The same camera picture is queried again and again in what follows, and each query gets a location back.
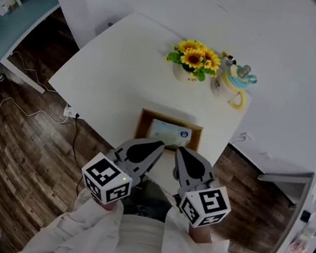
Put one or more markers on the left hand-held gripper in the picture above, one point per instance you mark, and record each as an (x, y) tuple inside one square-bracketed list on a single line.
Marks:
[(114, 172)]

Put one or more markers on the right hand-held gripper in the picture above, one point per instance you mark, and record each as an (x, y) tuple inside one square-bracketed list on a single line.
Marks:
[(202, 199)]

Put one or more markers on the white soft tissues pack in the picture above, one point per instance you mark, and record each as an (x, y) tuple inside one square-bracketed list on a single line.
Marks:
[(172, 132)]

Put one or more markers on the wooden tissue holder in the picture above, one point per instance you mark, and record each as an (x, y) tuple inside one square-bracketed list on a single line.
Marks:
[(141, 126)]

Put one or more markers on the person's left forearm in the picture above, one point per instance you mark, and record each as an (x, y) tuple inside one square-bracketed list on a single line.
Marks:
[(83, 230)]

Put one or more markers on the person's dark trousers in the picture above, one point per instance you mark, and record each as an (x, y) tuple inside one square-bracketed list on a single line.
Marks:
[(148, 199)]

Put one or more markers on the sunflowers in cream pot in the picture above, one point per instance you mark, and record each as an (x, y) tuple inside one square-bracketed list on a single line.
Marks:
[(194, 57)]

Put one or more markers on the white power strip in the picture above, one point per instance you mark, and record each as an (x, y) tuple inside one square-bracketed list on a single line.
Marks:
[(70, 111)]

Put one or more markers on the person's white shirt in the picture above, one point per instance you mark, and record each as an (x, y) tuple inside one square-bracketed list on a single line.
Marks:
[(139, 246)]

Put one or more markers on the light blue desk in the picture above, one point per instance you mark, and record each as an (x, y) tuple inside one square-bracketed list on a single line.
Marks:
[(16, 24)]

